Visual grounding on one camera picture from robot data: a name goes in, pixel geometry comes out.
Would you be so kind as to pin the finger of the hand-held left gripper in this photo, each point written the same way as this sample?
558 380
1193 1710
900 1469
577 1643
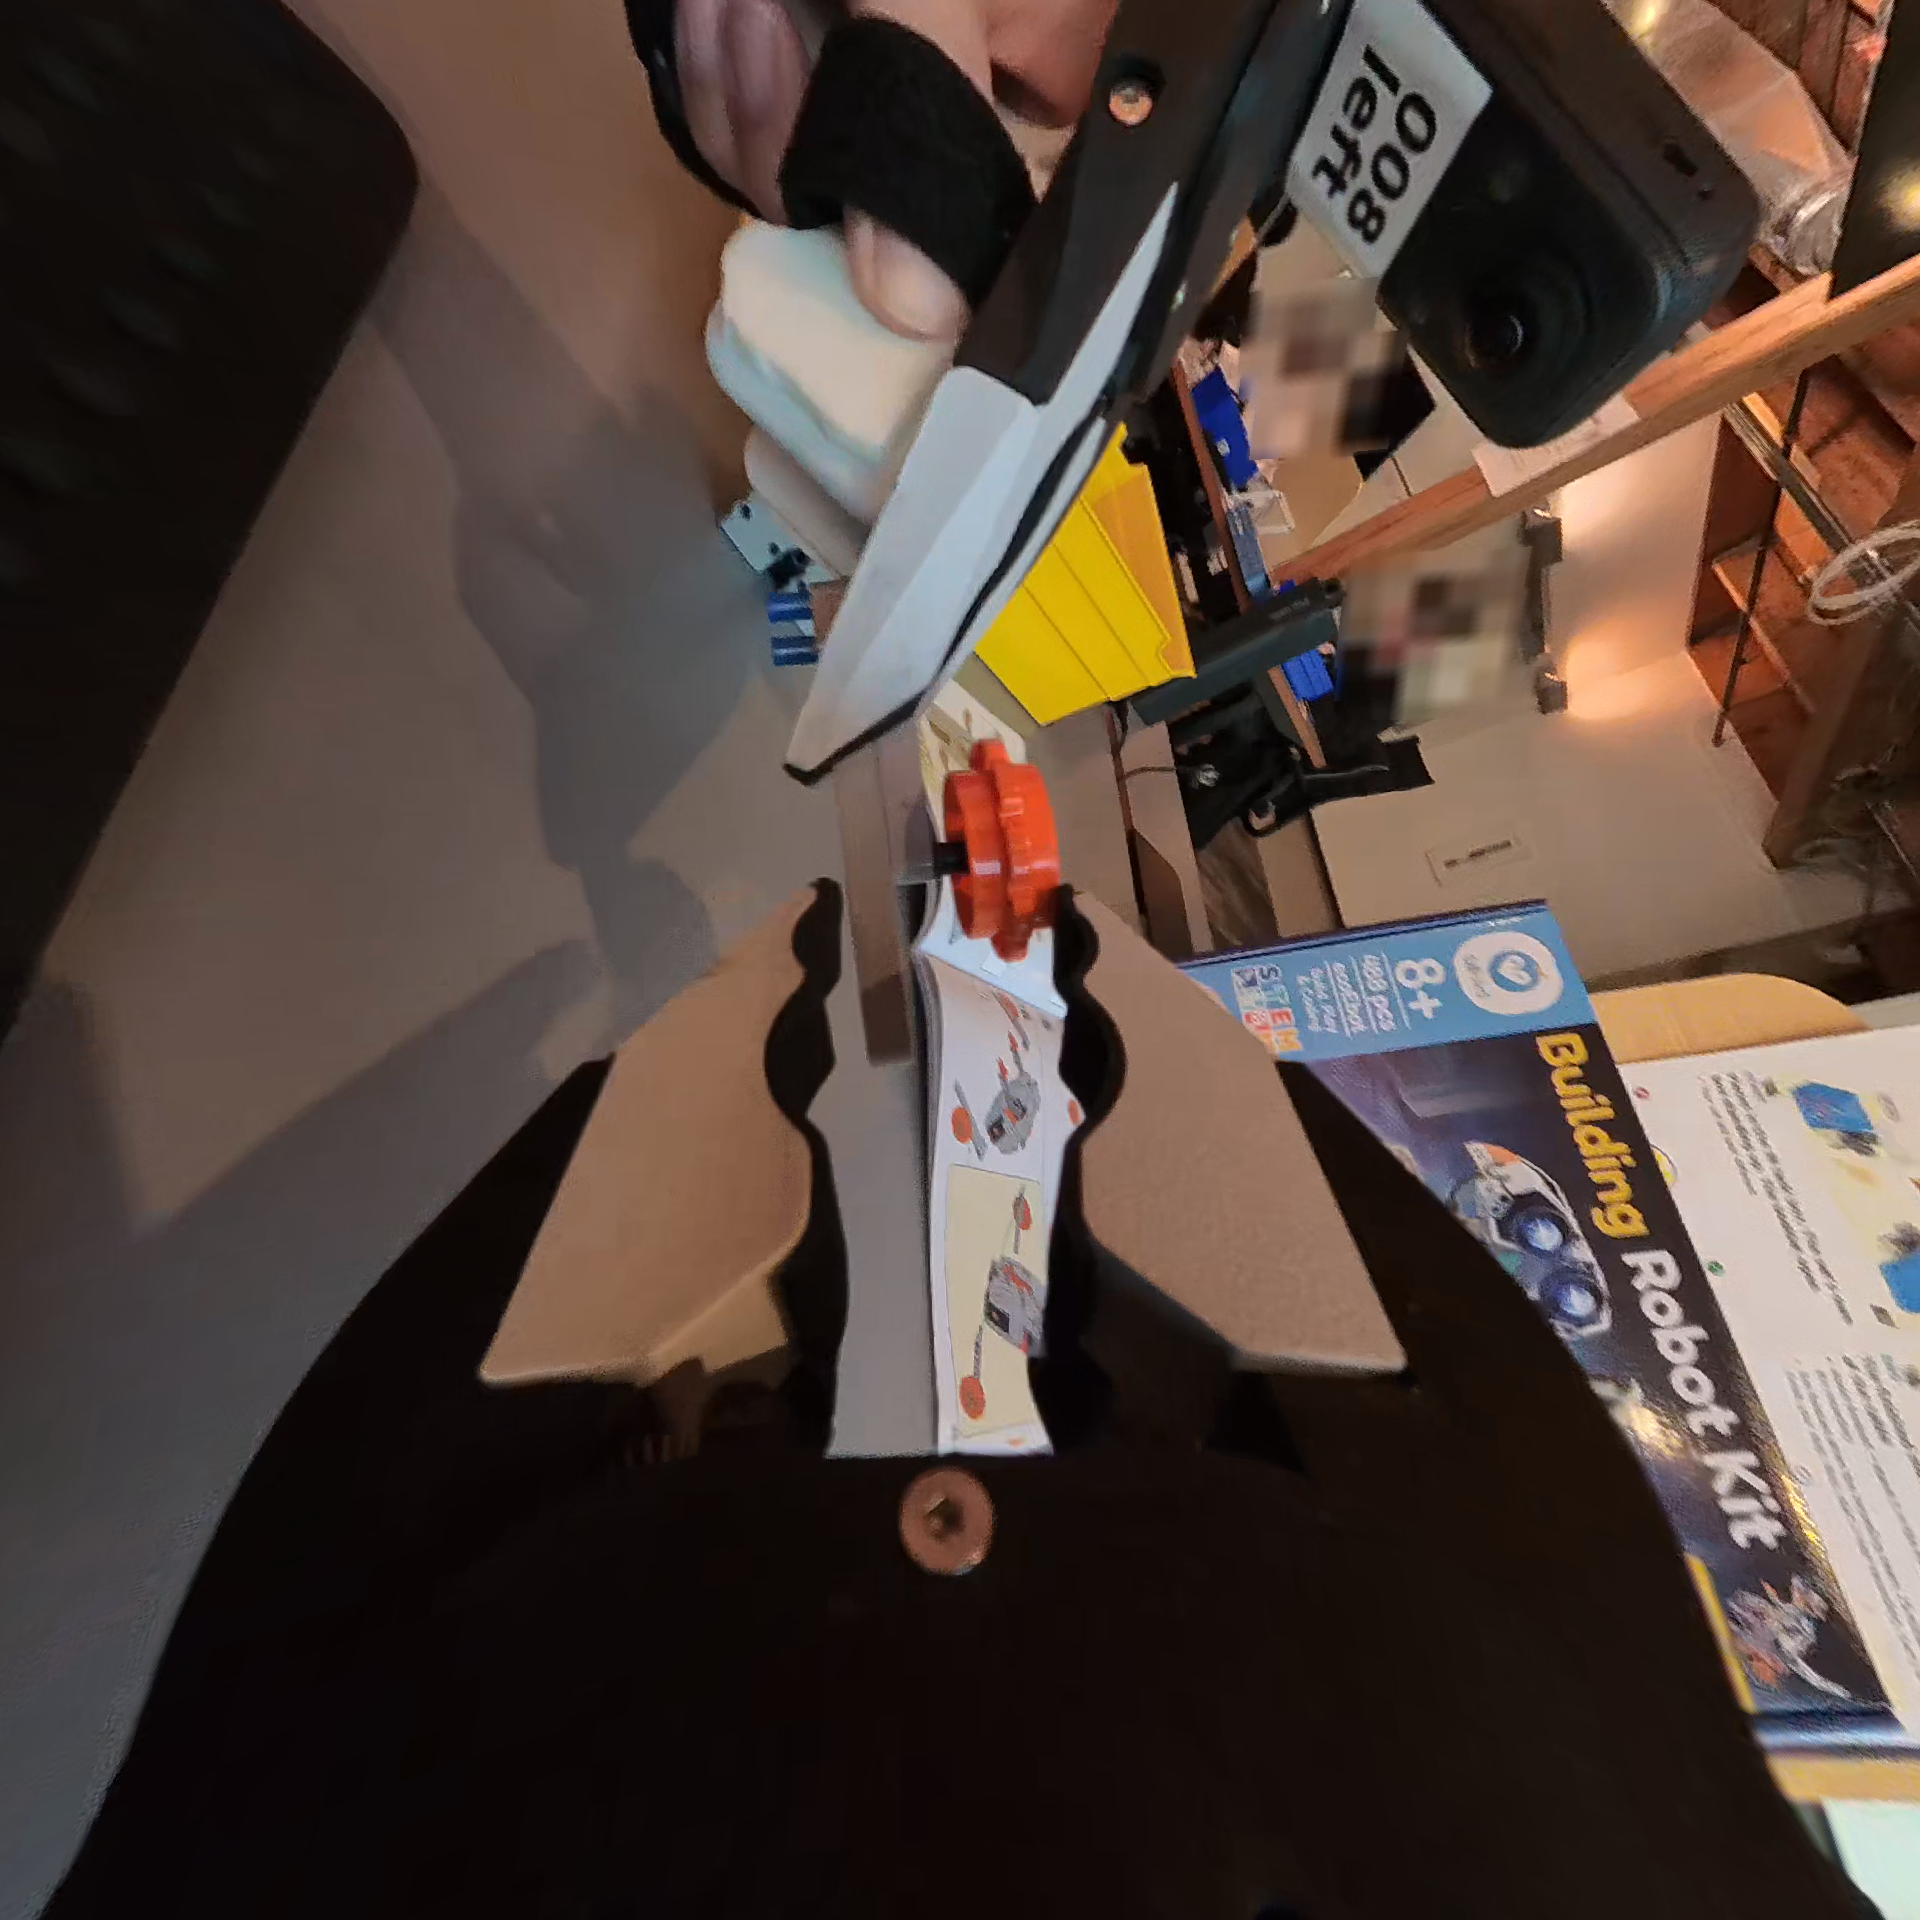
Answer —
1067 481
930 556

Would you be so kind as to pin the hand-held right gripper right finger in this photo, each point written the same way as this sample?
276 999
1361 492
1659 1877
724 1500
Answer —
1244 1201

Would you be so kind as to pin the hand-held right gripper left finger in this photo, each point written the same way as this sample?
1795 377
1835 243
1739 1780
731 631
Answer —
661 1201

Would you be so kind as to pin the orange gear wheel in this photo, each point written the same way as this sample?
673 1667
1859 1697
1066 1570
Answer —
997 850

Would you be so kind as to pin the grey beam assembly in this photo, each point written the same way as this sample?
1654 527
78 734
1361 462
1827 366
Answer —
877 931

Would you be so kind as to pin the person's left hand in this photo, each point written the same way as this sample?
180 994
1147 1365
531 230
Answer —
733 91

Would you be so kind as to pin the yellow plastic bin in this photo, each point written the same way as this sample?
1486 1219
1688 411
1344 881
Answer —
1078 599

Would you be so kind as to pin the grey robot model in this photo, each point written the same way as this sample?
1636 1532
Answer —
763 541

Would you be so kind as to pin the dark grey flat device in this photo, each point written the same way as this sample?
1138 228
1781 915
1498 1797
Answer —
1244 639

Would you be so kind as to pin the open instruction booklet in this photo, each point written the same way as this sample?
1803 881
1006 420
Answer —
989 1201

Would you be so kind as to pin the blue robot kit box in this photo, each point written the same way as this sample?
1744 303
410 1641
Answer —
1499 1201

